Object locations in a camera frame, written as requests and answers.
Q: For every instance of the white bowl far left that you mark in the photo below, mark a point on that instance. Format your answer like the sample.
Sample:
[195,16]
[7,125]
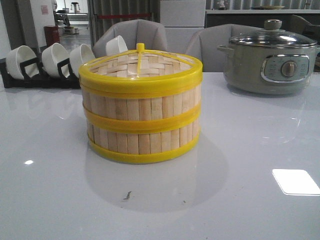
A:
[17,56]

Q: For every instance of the grey chair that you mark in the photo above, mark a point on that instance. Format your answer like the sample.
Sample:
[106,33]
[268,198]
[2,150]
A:
[203,45]
[152,34]

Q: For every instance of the grey chair right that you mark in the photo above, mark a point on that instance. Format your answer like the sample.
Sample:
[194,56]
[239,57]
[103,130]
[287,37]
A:
[203,45]

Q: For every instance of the woven bamboo steamer lid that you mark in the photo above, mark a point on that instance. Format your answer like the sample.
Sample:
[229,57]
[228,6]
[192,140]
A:
[141,73]

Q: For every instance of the white bowl right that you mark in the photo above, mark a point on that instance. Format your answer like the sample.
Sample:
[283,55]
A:
[116,46]

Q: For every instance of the white bowl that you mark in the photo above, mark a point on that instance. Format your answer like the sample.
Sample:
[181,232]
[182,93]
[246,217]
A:
[17,56]
[116,46]
[79,56]
[51,56]

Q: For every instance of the bamboo steamer tier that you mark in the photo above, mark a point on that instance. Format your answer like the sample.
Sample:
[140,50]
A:
[142,115]
[143,148]

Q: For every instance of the grey electric cooking pot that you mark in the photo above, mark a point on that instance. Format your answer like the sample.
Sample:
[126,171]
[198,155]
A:
[267,70]

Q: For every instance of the black dish rack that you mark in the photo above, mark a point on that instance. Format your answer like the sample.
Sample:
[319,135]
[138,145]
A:
[35,75]

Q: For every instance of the glass pot lid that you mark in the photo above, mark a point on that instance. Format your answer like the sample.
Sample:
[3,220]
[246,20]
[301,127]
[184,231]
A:
[273,36]

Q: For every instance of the grey chair left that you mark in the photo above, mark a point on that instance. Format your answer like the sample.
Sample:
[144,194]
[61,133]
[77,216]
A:
[152,34]

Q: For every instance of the white cabinet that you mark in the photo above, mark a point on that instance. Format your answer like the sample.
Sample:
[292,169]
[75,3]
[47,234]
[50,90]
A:
[181,19]

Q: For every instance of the red bin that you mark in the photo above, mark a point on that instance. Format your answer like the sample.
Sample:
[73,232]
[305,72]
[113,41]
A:
[51,33]

